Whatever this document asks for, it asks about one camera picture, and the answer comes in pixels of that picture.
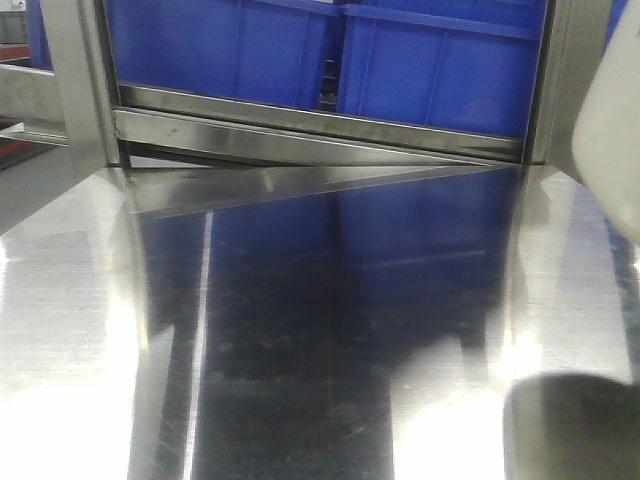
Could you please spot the blue crate behind right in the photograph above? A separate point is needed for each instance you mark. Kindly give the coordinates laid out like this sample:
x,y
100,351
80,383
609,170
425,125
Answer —
x,y
466,66

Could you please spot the white plastic bin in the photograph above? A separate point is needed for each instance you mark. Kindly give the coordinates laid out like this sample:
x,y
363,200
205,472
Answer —
x,y
605,141

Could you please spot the blue crate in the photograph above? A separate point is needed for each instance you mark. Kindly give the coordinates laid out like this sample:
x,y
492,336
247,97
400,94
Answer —
x,y
270,52
38,44
466,66

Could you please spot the blue crate far left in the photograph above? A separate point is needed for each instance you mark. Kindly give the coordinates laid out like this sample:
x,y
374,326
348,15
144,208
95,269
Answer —
x,y
38,44

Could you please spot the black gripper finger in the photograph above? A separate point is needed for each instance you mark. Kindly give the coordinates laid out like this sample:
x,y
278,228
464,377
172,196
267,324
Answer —
x,y
571,426

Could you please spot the stainless steel shelf frame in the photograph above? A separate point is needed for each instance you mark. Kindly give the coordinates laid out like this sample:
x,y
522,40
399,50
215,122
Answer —
x,y
81,104

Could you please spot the blue crate behind left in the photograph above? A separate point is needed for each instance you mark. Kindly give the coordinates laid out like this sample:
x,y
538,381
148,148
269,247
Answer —
x,y
270,52

